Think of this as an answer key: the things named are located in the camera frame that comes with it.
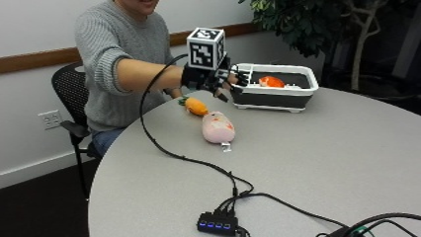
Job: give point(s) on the orange soft toy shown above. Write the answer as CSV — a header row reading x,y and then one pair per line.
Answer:
x,y
271,82

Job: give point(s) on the white marker cube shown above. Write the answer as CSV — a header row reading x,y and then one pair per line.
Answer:
x,y
206,49

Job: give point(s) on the carrot soft toy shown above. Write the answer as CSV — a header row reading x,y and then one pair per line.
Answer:
x,y
195,106

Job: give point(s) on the black and white basin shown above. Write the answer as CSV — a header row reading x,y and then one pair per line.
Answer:
x,y
274,90

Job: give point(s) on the pink soft toy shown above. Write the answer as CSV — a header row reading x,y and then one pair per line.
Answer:
x,y
218,127

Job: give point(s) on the green indoor tree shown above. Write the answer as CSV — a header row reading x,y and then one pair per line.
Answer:
x,y
307,26

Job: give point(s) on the the person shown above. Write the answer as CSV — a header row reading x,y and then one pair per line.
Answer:
x,y
119,65

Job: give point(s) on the black office chair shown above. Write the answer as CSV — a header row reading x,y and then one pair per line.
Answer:
x,y
73,98

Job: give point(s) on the black usb hub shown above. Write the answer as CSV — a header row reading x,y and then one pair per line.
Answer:
x,y
218,223

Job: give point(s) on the wooden wall rail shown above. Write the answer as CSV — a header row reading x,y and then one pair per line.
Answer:
x,y
53,56

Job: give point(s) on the white wall outlet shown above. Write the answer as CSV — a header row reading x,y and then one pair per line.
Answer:
x,y
51,119

